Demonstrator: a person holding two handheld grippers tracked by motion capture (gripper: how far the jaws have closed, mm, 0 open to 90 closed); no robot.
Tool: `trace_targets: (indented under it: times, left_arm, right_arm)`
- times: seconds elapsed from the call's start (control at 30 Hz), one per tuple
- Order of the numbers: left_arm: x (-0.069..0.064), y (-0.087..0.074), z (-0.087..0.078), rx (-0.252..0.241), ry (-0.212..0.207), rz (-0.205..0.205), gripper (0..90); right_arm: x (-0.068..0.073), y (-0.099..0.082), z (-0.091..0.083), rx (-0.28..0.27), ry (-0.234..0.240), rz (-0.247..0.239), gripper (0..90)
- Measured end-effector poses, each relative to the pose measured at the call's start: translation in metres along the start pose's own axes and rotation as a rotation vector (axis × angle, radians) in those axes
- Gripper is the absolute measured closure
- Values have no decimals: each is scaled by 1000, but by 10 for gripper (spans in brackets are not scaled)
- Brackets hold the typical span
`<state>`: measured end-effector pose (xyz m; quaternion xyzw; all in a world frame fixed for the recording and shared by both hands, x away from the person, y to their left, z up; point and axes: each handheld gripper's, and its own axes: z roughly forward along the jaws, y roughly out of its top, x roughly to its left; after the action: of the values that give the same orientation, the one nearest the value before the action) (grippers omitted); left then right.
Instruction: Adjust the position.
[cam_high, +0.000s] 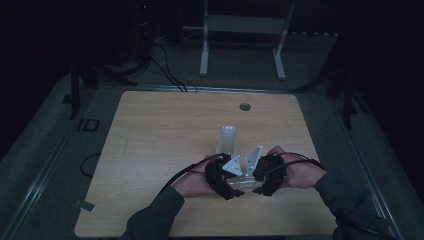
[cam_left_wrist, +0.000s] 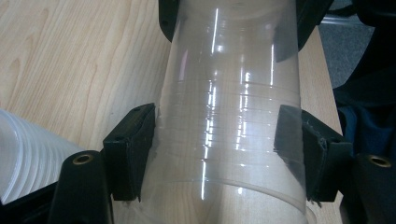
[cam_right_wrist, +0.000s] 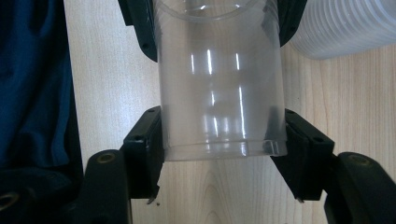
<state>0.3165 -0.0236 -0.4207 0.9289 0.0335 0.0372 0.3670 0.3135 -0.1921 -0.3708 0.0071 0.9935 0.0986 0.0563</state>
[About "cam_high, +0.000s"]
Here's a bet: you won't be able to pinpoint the dark equipment rack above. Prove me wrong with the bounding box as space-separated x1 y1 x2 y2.
133 0 155 63

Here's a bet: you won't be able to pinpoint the black floor cables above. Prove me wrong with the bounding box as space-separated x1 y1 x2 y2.
146 43 198 93

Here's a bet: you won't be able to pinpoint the person's right hand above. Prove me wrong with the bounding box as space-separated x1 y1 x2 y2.
266 145 327 189

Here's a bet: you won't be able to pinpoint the pale power strip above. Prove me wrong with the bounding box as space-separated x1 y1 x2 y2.
291 31 340 38

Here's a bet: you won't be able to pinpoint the black cable loop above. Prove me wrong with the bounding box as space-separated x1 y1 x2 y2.
79 153 103 178

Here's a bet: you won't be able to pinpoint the white metal stand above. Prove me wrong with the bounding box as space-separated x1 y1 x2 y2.
199 0 296 81

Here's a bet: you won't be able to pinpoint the person's left hand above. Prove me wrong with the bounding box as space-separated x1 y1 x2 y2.
172 154 224 198

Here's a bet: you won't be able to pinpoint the metal floor rail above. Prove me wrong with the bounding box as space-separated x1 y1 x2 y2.
0 116 81 240
99 84 291 95
329 99 405 240

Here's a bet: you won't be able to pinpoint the grey tape piece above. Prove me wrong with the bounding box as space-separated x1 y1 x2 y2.
73 200 97 213

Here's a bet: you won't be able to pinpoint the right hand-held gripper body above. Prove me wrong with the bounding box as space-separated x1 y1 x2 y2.
245 144 288 197

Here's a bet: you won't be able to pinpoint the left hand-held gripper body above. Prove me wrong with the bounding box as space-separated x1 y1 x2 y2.
204 153 244 201

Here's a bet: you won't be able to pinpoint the black tripod stand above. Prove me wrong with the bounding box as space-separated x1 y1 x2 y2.
289 66 371 131
61 59 138 120

